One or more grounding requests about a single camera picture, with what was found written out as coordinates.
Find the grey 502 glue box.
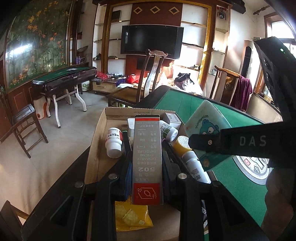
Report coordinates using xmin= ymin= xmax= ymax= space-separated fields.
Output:
xmin=132 ymin=115 xmax=163 ymax=205

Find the large white plastic bottle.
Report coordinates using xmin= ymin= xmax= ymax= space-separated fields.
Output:
xmin=182 ymin=151 xmax=211 ymax=184

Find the teal cartoon packet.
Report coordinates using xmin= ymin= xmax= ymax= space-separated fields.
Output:
xmin=184 ymin=100 xmax=231 ymax=171

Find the yellow snack packet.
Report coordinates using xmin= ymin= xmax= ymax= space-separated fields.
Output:
xmin=114 ymin=197 xmax=154 ymax=232

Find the white bottle green label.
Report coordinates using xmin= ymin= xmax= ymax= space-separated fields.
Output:
xmin=159 ymin=120 xmax=178 ymax=142

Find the white medicine bottle red label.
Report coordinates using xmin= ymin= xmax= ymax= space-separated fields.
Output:
xmin=105 ymin=128 xmax=123 ymax=159

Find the small white carton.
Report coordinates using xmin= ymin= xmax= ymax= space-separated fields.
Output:
xmin=161 ymin=113 xmax=182 ymax=130

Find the person's right hand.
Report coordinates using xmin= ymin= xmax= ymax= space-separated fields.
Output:
xmin=261 ymin=168 xmax=295 ymax=240

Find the brown cardboard box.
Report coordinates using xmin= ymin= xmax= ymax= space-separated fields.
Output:
xmin=84 ymin=107 xmax=180 ymax=240

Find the purple cloth on chair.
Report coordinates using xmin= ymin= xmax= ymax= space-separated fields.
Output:
xmin=230 ymin=76 xmax=253 ymax=112

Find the wooden chair with cloth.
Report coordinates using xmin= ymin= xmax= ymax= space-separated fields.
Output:
xmin=209 ymin=65 xmax=241 ymax=105

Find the wooden chair near television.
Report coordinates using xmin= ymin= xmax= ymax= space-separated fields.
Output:
xmin=107 ymin=50 xmax=168 ymax=108

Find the dark wooden side chair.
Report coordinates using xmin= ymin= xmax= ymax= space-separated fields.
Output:
xmin=1 ymin=90 xmax=49 ymax=159

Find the folding mahjong table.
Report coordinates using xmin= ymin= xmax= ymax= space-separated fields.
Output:
xmin=32 ymin=66 xmax=97 ymax=128

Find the black flat screen television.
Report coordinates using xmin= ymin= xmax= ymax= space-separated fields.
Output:
xmin=120 ymin=24 xmax=184 ymax=59

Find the floral wall painting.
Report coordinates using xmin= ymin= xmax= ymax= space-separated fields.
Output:
xmin=4 ymin=1 xmax=73 ymax=91

